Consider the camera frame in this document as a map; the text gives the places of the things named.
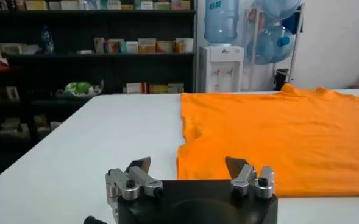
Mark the wrapped fruit bowl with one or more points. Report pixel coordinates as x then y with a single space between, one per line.
80 89

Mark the tall pink blue box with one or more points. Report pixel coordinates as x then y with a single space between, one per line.
176 4

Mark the blue white medicine box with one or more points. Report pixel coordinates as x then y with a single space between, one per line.
89 4

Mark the red white medicine box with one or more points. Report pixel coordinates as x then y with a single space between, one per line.
136 88

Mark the pale green medicine box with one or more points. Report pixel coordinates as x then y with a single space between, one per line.
176 88

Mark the red white blue box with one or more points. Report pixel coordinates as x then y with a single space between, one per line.
114 46

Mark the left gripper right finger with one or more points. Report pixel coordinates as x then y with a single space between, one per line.
246 179

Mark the teal white medicine box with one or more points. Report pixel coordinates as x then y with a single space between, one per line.
131 47

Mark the pink white medicine box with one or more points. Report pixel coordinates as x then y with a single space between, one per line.
99 45

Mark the white water dispenser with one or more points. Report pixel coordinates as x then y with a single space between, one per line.
220 70

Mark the orange t-shirt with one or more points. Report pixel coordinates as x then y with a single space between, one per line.
273 137

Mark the blue plastic bottle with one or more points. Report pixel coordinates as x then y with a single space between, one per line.
47 41

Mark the white metal jug rack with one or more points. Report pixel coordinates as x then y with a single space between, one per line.
295 51

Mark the flat yellow medicine box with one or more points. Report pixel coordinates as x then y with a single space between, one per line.
127 7

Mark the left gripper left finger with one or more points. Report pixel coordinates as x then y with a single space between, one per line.
136 179

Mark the labelled blue water jug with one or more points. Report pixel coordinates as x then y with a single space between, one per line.
221 21

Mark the green yellow medicine box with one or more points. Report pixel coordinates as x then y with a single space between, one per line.
158 89

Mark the wide yellow white box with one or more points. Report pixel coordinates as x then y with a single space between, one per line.
147 45

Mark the narrow yellow medicine box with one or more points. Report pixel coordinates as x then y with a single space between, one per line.
186 4

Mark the flat white medicine box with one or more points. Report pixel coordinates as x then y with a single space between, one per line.
84 51

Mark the black shelving unit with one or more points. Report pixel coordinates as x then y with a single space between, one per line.
75 71

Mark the yellow white medicine box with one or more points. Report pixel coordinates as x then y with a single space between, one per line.
36 4

